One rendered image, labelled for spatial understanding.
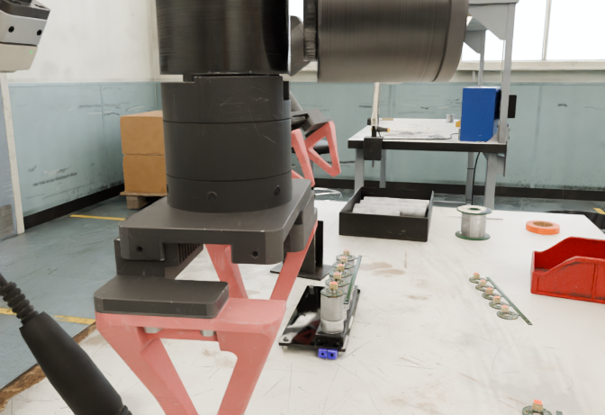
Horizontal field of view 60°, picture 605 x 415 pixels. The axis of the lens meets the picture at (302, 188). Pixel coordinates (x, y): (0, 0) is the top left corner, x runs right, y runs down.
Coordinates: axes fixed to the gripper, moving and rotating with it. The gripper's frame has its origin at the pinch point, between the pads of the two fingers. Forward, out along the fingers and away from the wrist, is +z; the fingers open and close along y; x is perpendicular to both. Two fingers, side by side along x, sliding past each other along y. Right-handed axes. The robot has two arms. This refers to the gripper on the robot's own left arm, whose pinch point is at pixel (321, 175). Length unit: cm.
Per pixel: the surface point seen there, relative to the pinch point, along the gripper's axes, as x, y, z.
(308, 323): 2.9, -18.2, 14.4
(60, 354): -7, -52, 4
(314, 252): 6.5, -2.2, 8.7
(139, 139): 231, 248, -125
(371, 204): 9.4, 32.6, 8.1
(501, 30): -24, 178, -21
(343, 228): 10.7, 18.5, 8.7
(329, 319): -1.7, -21.1, 14.5
